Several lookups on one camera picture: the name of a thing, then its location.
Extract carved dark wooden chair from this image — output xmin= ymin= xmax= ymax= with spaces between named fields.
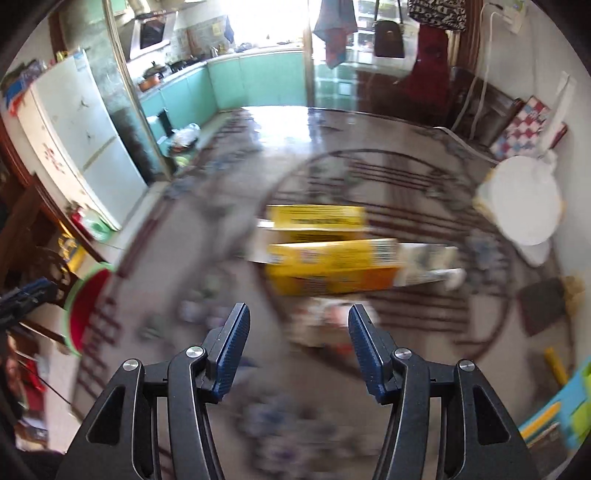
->
xmin=23 ymin=244 xmax=93 ymax=342

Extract orange white snack wrapper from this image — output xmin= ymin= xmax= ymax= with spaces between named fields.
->
xmin=295 ymin=298 xmax=379 ymax=352

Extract yellow tube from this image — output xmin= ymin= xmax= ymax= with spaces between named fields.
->
xmin=544 ymin=347 xmax=570 ymax=388

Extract large yellow cardboard carton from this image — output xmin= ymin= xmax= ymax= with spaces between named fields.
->
xmin=252 ymin=239 xmax=465 ymax=296

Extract checkered board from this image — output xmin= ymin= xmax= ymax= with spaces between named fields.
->
xmin=489 ymin=96 xmax=568 ymax=160

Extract white power cable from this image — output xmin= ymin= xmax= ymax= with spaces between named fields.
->
xmin=448 ymin=4 xmax=502 ymax=162

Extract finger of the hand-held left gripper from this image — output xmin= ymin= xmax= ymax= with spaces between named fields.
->
xmin=0 ymin=277 xmax=58 ymax=324

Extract black white patterned tote bag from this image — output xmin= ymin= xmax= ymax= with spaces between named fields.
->
xmin=407 ymin=0 xmax=467 ymax=31

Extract small yellow cardboard carton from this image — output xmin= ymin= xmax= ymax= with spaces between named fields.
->
xmin=268 ymin=204 xmax=370 ymax=243

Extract white plastic bag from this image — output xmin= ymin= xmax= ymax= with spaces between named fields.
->
xmin=168 ymin=124 xmax=201 ymax=146

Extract green plastic jug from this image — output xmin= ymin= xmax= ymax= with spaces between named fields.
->
xmin=78 ymin=210 xmax=114 ymax=241

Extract green bin with red bag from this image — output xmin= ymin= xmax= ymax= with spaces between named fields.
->
xmin=64 ymin=263 xmax=116 ymax=356

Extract colourful cardboard box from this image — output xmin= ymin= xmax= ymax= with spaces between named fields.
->
xmin=517 ymin=355 xmax=591 ymax=450

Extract red blue white box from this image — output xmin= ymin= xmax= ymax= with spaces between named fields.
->
xmin=2 ymin=60 xmax=47 ymax=114

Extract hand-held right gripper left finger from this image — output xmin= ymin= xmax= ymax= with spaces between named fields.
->
xmin=55 ymin=302 xmax=252 ymax=480

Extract yellow plastic container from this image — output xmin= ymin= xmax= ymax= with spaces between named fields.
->
xmin=58 ymin=235 xmax=86 ymax=273

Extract dark square coaster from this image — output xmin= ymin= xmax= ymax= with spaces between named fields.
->
xmin=516 ymin=277 xmax=568 ymax=337

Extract white two-door refrigerator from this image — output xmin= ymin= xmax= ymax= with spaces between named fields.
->
xmin=18 ymin=51 xmax=148 ymax=232

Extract small black shoulder bag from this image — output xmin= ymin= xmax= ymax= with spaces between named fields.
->
xmin=373 ymin=0 xmax=407 ymax=59

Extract red plastic bag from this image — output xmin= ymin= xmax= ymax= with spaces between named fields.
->
xmin=7 ymin=342 xmax=49 ymax=430

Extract dark red hanging garment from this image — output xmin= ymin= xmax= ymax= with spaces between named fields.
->
xmin=402 ymin=23 xmax=451 ymax=121

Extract teal lower kitchen cabinets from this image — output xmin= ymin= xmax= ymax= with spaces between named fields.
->
xmin=139 ymin=50 xmax=308 ymax=139

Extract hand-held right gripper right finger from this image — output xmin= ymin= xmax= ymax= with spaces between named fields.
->
xmin=347 ymin=304 xmax=541 ymax=480

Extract slanted steel range hood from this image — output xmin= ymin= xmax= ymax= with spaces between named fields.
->
xmin=129 ymin=11 xmax=178 ymax=61

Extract plaid hanging cloth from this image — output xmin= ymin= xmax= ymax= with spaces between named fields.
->
xmin=313 ymin=0 xmax=358 ymax=70

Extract white wall charger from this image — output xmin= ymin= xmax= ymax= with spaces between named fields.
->
xmin=482 ymin=0 xmax=527 ymax=33

